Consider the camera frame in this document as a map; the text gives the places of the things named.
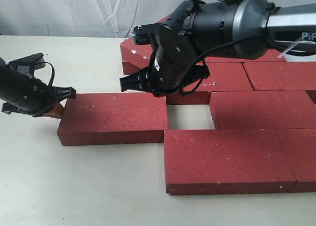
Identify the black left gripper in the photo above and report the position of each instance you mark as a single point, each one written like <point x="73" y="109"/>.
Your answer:
<point x="31" y="97"/>

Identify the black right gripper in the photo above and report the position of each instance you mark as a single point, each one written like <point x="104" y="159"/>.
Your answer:
<point x="167" y="70"/>

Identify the red brick under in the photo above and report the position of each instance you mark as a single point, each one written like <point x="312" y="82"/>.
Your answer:
<point x="223" y="77"/>

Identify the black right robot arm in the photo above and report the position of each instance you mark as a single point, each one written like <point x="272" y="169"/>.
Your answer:
<point x="239" y="29"/>

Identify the pale backdrop curtain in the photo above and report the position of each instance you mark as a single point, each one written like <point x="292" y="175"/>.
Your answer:
<point x="80" y="18"/>

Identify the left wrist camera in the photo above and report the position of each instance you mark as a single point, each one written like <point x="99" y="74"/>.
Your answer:
<point x="29" y="64"/>

